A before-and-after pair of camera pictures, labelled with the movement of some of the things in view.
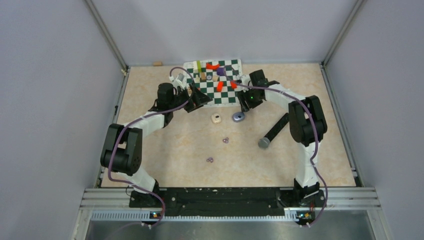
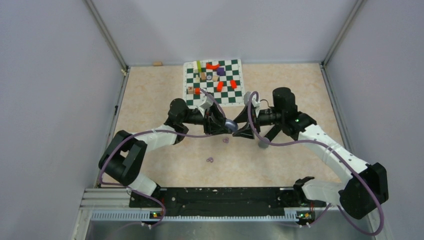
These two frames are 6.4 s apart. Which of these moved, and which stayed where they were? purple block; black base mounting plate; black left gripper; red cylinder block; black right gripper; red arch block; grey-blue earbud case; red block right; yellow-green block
Moved: black left gripper; black right gripper; grey-blue earbud case
Stayed: black base mounting plate; purple block; red block right; yellow-green block; red arch block; red cylinder block
